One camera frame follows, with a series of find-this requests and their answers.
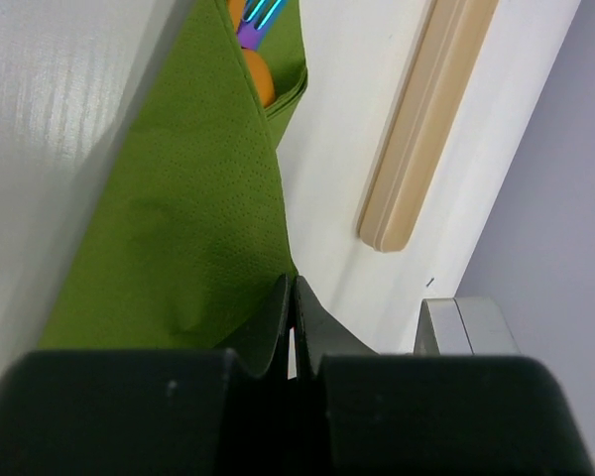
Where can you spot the iridescent metal fork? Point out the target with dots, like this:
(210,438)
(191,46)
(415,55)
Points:
(257,19)

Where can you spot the beige utensil tray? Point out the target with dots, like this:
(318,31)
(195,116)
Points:
(448,47)

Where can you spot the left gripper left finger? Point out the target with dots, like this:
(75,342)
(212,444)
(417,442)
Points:
(253,419)

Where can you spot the green paper napkin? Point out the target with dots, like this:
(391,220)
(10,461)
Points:
(190,233)

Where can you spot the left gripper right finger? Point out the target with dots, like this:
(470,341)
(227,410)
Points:
(338,393)

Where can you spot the orange plastic knife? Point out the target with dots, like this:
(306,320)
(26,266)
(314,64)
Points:
(236,9)

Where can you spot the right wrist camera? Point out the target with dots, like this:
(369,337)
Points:
(462,326)

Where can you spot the orange plastic spoon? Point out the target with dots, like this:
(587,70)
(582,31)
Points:
(261,76)

